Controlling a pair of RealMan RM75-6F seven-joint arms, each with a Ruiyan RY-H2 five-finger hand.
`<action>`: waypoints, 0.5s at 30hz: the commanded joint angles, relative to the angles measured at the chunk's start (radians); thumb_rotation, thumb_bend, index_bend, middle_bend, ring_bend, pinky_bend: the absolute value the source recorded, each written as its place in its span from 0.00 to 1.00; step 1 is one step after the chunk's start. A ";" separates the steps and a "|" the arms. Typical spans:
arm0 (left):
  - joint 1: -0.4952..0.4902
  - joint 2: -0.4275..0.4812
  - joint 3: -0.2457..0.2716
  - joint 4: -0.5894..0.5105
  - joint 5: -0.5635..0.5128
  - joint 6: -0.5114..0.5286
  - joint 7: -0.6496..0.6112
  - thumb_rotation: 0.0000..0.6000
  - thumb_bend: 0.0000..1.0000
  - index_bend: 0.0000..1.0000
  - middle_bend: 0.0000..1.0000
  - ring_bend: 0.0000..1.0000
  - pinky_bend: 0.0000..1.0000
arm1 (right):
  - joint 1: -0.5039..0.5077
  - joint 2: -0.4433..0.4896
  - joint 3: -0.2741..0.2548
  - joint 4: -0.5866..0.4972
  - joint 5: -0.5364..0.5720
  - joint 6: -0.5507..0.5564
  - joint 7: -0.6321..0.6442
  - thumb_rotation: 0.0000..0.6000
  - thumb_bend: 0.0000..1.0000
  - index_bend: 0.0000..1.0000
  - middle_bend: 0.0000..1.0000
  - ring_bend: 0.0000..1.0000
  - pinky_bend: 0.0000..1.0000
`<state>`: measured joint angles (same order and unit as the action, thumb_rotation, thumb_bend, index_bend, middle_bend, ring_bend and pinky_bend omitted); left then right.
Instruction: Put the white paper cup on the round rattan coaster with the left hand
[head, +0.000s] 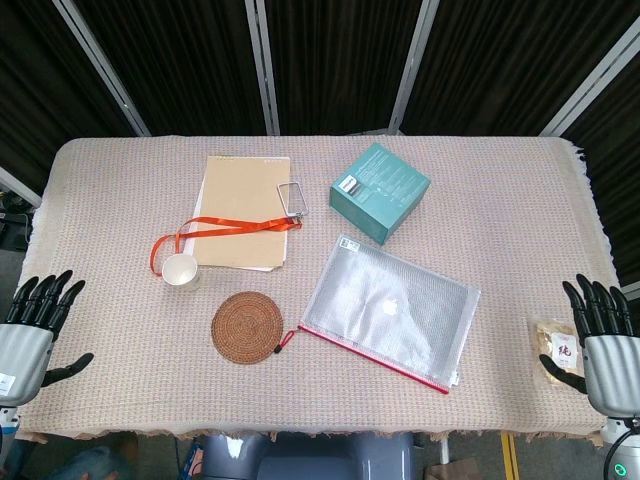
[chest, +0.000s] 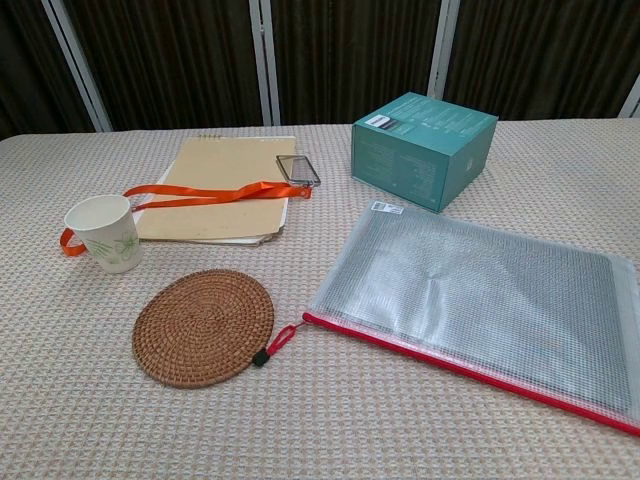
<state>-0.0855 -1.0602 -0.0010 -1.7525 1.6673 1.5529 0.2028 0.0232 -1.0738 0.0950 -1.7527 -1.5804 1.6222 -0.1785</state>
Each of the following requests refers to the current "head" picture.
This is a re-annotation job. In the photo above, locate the right black grey robot hand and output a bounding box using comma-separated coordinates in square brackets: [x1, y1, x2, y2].
[538, 273, 640, 417]

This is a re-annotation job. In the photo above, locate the left black grey robot hand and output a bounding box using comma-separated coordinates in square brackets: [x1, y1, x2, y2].
[0, 269, 95, 407]

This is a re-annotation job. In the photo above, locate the white paper cup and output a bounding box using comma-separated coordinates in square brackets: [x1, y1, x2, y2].
[160, 253, 202, 293]

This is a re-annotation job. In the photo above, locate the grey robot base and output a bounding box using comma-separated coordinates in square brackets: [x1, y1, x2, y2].
[192, 432, 416, 480]

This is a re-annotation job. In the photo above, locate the beige knitted tablecloth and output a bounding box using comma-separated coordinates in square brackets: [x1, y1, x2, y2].
[0, 134, 617, 444]

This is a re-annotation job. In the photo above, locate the round woven brown coaster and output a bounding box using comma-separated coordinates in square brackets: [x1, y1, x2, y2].
[210, 291, 285, 365]

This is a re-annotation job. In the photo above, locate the clear snack packet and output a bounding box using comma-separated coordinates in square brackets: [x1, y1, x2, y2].
[529, 316, 586, 389]

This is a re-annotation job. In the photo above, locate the black curtain panel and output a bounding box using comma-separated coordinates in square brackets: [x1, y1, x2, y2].
[0, 0, 142, 197]
[69, 0, 269, 137]
[559, 47, 640, 291]
[263, 0, 426, 136]
[399, 0, 640, 136]

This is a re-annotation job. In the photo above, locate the tan paper folder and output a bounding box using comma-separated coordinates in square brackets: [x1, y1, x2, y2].
[185, 157, 292, 274]

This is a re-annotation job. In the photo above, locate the clear mesh zipper pouch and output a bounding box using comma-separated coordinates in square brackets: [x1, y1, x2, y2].
[298, 233, 482, 396]

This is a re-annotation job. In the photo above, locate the teal cardboard box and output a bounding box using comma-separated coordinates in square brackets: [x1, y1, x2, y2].
[328, 142, 432, 247]

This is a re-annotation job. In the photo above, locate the clear badge holder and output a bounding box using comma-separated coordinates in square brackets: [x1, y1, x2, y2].
[276, 180, 310, 221]

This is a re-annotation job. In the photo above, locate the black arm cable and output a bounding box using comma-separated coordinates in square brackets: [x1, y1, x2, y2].
[606, 418, 635, 480]

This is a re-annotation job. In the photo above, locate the grey partition post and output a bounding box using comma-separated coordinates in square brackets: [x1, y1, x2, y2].
[538, 0, 640, 137]
[244, 0, 281, 136]
[52, 0, 151, 137]
[387, 0, 441, 135]
[0, 166, 44, 207]

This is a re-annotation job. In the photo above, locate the orange lanyard strap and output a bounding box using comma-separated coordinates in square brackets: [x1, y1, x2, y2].
[150, 215, 305, 274]

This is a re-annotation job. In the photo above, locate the red zipper pull cord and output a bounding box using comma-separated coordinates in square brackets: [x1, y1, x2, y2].
[272, 327, 301, 356]

